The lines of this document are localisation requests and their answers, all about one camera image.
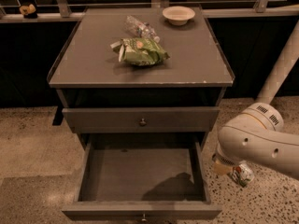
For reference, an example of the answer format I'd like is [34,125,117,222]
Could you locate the round drawer knob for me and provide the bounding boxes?
[140,214,148,223]
[139,118,148,127]

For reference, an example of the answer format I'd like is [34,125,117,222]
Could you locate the white paper bowl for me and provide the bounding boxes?
[163,6,195,26]

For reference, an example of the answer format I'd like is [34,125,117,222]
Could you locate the small yellow black object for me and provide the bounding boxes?
[19,4,37,19]

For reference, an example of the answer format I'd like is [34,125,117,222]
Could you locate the metal railing frame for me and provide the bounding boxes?
[0,0,299,24]

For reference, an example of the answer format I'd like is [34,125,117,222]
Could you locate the grey top drawer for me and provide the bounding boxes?
[63,106,220,133]

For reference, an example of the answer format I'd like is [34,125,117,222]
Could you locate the round top drawer knob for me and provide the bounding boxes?
[139,118,148,127]

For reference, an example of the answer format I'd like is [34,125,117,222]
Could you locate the round middle drawer knob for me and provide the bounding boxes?
[140,214,148,223]

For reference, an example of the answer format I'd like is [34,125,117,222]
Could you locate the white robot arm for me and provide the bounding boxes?
[214,22,299,179]

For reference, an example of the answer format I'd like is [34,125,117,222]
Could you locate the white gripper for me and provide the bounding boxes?
[213,144,241,175]

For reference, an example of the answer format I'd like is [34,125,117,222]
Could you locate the green chip bag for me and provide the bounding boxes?
[110,37,170,66]

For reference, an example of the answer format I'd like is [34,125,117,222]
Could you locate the clear plastic water bottle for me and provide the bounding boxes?
[124,15,160,43]

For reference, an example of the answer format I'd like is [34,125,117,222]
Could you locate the open grey middle drawer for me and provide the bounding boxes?
[63,133,221,220]

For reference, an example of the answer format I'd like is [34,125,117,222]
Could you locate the green 7up can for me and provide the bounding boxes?
[230,162,255,188]

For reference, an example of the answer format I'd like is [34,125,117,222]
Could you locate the grey drawer cabinet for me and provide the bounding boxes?
[46,6,235,151]

